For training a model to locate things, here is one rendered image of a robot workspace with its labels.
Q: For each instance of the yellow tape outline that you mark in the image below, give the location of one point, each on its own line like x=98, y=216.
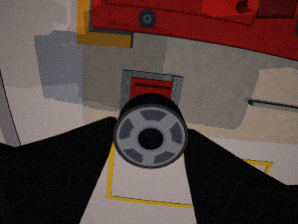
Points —
x=110, y=179

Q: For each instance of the black tyre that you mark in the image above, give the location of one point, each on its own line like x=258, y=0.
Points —
x=150, y=110

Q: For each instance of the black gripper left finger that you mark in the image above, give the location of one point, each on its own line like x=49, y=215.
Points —
x=51, y=181

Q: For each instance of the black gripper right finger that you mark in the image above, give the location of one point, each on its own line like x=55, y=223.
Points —
x=226, y=190

